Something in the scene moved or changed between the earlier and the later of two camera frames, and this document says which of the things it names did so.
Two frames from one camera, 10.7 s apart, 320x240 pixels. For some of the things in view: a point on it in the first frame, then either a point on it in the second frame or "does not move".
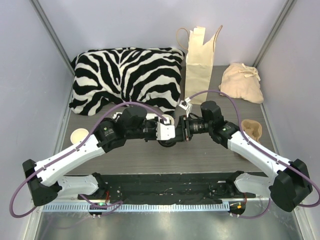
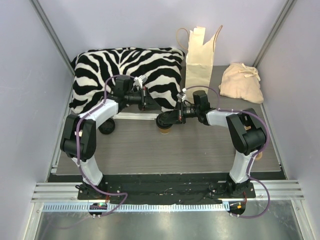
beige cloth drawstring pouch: x=241 y=81 does not move
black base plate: x=167 y=188 does not move
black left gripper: x=152 y=131 to x=144 y=97
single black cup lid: x=167 y=143 to x=160 y=119
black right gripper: x=186 y=128 to x=180 y=114
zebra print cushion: x=105 y=78 does not move
